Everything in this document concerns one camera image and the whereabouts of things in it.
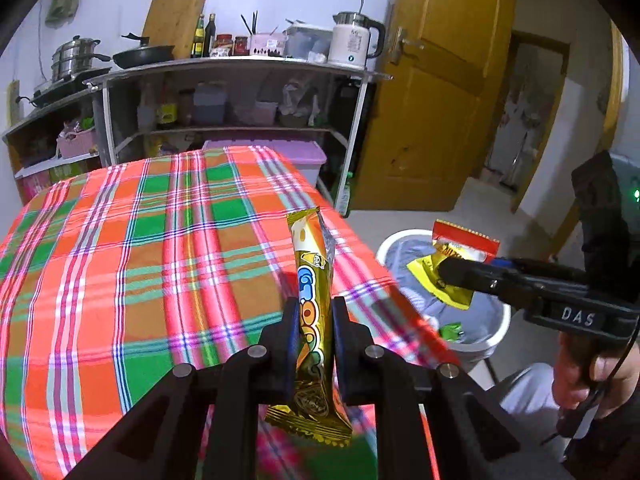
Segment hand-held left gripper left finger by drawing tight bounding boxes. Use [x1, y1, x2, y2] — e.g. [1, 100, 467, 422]
[65, 296, 302, 480]

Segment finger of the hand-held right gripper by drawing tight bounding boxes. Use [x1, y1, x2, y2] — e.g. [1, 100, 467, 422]
[437, 256, 538, 311]
[492, 258, 591, 283]

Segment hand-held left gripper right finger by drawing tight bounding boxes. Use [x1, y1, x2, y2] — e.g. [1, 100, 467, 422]
[331, 296, 563, 480]

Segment red yellow sachet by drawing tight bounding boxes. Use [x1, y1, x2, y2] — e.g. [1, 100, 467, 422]
[406, 220, 501, 311]

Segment white trash bin with liner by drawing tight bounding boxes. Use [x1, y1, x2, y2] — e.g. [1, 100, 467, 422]
[387, 237, 501, 346]

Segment yellow snack bar wrapper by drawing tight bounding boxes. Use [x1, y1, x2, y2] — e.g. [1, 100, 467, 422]
[264, 207, 353, 447]

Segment white round waste bin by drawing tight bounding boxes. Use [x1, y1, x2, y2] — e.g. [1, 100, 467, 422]
[376, 230, 512, 361]

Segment person's right forearm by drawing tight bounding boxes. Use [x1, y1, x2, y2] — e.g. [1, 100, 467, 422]
[562, 400, 640, 480]

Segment person's right hand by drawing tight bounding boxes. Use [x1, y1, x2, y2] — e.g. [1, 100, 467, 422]
[552, 330, 640, 418]

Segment green plastic bottle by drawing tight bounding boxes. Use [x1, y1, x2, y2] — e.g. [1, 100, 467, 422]
[336, 170, 353, 213]

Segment plaid orange green tablecloth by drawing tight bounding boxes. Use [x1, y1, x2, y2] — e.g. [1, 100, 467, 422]
[0, 146, 461, 480]

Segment yellow wooden door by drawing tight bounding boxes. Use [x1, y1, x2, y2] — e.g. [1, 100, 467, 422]
[350, 0, 516, 213]

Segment purple lid storage box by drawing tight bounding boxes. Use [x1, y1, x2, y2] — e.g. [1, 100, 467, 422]
[202, 140, 327, 188]

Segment pink plastic bucket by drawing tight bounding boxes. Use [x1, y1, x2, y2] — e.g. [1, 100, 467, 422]
[254, 101, 278, 127]

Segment crumpled white plastic bag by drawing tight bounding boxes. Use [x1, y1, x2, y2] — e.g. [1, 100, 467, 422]
[279, 80, 323, 128]

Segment blue grey plastic jug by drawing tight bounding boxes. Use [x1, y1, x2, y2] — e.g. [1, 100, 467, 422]
[192, 82, 228, 126]

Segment yellow label oil bottle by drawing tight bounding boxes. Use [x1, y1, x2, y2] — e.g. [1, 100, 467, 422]
[157, 87, 178, 128]

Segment white electric kettle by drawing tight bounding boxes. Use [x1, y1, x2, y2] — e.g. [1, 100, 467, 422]
[327, 11, 387, 68]

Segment white plastic jug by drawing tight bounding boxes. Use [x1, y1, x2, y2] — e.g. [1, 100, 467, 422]
[137, 91, 157, 131]

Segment tall white shelf rack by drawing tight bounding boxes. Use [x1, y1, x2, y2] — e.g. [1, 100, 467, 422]
[87, 55, 393, 218]

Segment pink plastic basket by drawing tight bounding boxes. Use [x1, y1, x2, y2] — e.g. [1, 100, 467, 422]
[56, 127, 97, 158]

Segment pink utensil holder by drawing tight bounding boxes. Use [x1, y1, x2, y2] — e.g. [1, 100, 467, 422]
[248, 34, 287, 57]

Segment dark sauce bottles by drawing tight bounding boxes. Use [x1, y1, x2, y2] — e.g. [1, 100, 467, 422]
[191, 14, 207, 58]

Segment dark sauce bottle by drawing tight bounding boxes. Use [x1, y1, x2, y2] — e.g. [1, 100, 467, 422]
[203, 13, 217, 57]

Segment bundle of dark chopsticks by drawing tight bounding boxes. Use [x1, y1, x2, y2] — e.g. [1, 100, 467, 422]
[240, 10, 281, 37]

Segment black frying pan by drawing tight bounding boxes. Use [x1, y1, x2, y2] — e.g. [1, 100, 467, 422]
[111, 34, 176, 68]

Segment wooden cutting board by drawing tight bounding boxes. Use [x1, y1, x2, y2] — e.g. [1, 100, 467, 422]
[142, 0, 208, 58]

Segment black induction cooker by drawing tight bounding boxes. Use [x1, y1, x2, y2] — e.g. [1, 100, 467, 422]
[30, 67, 113, 108]

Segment low white shelf rack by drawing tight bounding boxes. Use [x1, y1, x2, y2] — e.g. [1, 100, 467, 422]
[2, 92, 108, 206]

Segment steel steamer pot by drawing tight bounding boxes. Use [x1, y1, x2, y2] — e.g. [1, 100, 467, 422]
[51, 36, 111, 83]

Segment yellow power strip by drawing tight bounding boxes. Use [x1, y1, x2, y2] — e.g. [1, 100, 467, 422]
[6, 80, 21, 128]

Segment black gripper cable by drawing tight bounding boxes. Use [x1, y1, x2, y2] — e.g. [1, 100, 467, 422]
[542, 330, 640, 446]

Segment metal door handle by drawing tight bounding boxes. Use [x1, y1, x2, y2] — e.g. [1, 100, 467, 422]
[390, 27, 425, 65]

